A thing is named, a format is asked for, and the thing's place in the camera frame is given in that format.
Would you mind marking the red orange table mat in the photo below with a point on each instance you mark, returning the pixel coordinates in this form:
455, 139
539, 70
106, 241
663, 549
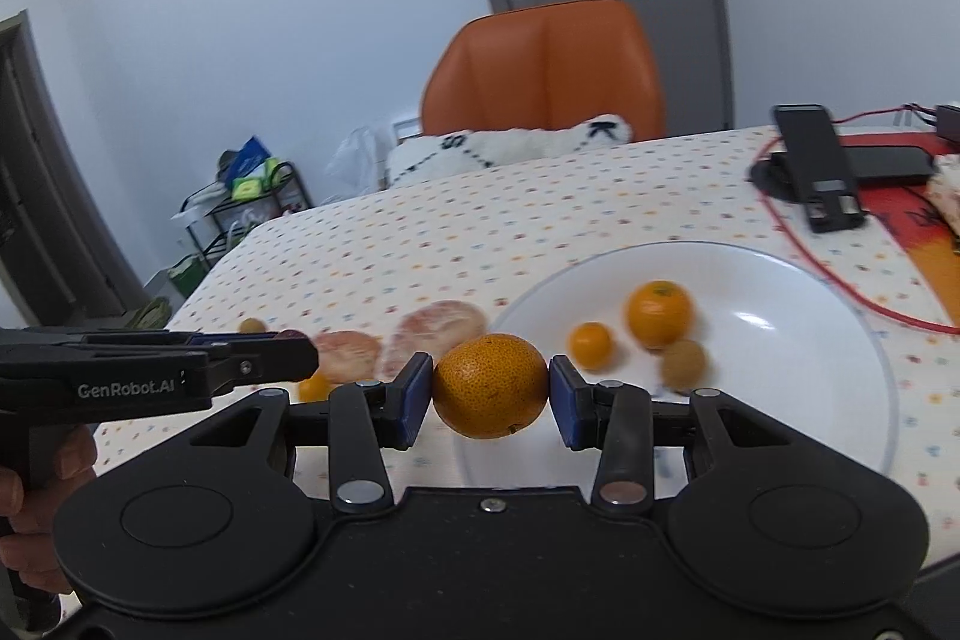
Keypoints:
912, 220

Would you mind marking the greenish brown kiwi fruit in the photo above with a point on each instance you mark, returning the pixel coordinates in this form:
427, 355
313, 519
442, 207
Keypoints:
252, 327

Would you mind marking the blue box on rack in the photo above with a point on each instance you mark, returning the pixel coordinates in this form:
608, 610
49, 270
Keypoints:
245, 161

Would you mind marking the black power adapter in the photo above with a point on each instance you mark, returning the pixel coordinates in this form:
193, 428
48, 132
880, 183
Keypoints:
947, 122

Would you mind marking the large orange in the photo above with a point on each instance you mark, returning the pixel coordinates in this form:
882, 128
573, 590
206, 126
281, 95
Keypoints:
490, 387

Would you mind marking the brown longan fruit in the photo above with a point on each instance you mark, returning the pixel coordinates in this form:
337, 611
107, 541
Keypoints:
684, 364

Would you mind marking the small orange front mandarin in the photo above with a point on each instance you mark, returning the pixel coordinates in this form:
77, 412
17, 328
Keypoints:
314, 389

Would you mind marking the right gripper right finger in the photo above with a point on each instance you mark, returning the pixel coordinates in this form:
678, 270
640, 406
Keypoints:
616, 420

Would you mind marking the orange leather chair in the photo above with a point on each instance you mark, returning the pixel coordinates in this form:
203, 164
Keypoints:
551, 67

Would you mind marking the white fluffy letter cushion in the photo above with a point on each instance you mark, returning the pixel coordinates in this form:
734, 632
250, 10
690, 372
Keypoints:
425, 158

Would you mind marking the person's left hand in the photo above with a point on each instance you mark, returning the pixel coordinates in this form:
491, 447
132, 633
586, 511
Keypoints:
28, 551

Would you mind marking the peeled pomelo segment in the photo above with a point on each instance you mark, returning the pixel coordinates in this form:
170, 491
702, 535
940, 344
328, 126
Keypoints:
434, 329
347, 356

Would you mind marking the black wire rack shelf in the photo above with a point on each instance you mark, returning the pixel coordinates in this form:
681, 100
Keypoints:
214, 224

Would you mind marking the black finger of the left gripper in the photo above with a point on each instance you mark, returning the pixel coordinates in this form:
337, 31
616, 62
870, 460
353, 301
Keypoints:
235, 359

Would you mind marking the small orange mandarin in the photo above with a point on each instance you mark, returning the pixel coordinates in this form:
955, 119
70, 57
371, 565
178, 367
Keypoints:
591, 346
314, 389

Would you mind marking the white plastic bag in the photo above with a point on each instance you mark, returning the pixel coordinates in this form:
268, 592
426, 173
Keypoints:
358, 166

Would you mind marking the green package on rack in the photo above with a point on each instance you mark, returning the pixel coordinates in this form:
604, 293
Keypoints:
246, 189

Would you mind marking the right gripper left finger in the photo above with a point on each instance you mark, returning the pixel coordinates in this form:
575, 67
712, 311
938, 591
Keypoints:
365, 418

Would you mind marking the dotted cream tablecloth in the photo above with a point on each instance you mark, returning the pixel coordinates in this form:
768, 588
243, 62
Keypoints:
488, 237

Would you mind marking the black flat device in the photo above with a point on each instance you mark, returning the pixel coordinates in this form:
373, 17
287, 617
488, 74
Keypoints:
890, 165

